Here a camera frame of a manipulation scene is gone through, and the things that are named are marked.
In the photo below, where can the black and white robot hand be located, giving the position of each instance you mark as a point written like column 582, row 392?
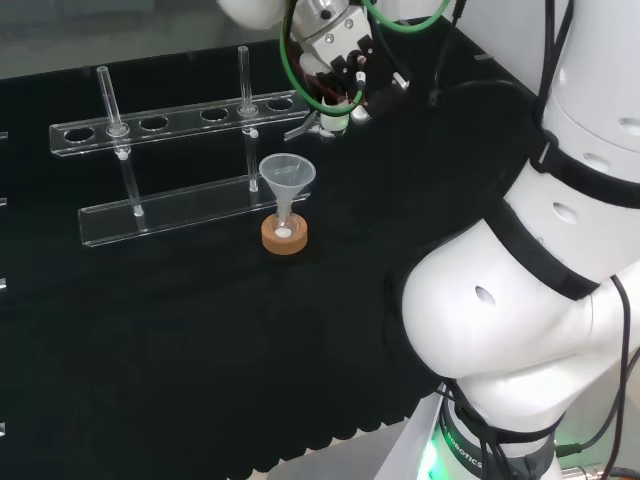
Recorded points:
column 385, row 87

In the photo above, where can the clear weighing funnel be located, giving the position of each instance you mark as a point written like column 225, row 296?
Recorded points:
column 300, row 130

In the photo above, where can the clear plastic funnel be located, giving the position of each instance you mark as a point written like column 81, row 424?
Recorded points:
column 286, row 182

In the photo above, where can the round-bottom glass flask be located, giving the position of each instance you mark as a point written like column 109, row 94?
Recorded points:
column 283, row 233

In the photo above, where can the clear funnel stand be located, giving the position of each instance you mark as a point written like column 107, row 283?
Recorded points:
column 165, row 212

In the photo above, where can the grey tape strip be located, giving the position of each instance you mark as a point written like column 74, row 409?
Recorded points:
column 483, row 57

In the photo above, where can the black bench cloth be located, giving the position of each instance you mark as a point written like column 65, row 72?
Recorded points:
column 150, row 325

